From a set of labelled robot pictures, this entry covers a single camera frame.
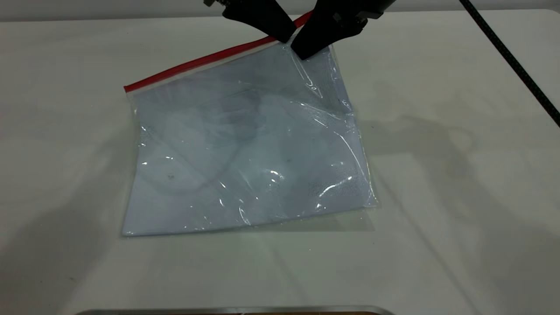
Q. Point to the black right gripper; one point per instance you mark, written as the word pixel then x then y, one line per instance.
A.
pixel 376 8

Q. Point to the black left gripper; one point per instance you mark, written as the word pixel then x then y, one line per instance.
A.
pixel 213 2

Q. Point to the clear red-zipper document bag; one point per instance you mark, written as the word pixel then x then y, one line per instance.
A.
pixel 245 148

